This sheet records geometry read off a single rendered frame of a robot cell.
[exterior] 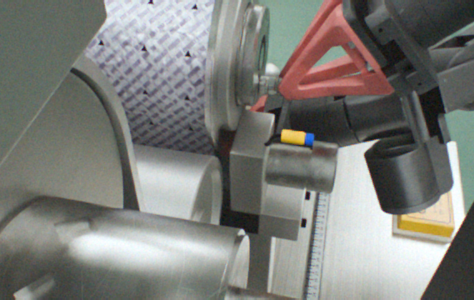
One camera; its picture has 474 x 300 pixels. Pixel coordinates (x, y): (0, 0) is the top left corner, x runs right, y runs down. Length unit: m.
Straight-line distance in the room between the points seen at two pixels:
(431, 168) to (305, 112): 0.13
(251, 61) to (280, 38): 2.31
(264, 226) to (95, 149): 0.27
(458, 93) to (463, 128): 1.84
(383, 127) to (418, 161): 0.05
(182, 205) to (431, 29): 0.19
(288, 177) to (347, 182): 0.38
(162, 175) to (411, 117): 0.24
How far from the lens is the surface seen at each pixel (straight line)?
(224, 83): 0.33
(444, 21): 0.34
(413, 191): 0.48
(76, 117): 0.17
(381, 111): 0.45
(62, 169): 0.16
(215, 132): 0.34
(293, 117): 0.48
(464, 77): 0.48
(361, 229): 0.71
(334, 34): 0.33
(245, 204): 0.41
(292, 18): 2.82
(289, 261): 0.67
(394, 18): 0.31
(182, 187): 0.31
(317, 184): 0.38
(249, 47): 0.34
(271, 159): 0.39
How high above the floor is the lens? 1.47
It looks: 46 degrees down
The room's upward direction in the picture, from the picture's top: straight up
